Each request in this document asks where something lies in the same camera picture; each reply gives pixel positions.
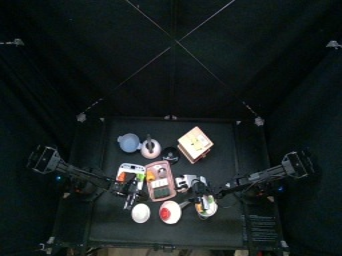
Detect black round toy dish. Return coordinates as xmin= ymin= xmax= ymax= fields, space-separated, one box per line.
xmin=161 ymin=146 xmax=182 ymax=165

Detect white toy food slice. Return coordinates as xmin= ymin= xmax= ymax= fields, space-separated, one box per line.
xmin=151 ymin=179 xmax=170 ymax=189

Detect white toy pan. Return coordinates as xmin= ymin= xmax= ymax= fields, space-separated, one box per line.
xmin=158 ymin=199 xmax=193 ymax=226

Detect wooden toy box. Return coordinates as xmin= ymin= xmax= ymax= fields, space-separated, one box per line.
xmin=177 ymin=125 xmax=215 ymax=165

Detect pink toy tray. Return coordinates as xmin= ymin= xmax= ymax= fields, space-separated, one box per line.
xmin=145 ymin=160 xmax=178 ymax=203

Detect white toy cup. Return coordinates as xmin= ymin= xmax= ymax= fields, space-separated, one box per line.
xmin=194 ymin=195 xmax=219 ymax=220

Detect grey blue round bowl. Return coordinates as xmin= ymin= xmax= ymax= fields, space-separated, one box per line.
xmin=117 ymin=132 xmax=143 ymax=154

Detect white round bowl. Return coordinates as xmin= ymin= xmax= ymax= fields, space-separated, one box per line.
xmin=130 ymin=202 xmax=153 ymax=224

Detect dark green toy block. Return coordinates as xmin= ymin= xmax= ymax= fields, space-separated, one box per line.
xmin=153 ymin=187 xmax=173 ymax=198

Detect thin white cord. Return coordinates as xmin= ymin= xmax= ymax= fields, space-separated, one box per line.
xmin=123 ymin=0 xmax=262 ymax=121
xmin=79 ymin=0 xmax=238 ymax=116

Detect white grey toy appliance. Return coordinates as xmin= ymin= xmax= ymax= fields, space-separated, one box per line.
xmin=174 ymin=174 xmax=209 ymax=194

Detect pink toy kettle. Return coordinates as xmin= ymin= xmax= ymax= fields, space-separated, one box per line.
xmin=139 ymin=133 xmax=163 ymax=160

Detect white toy tray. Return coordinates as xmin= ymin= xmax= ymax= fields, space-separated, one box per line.
xmin=115 ymin=162 xmax=149 ymax=186

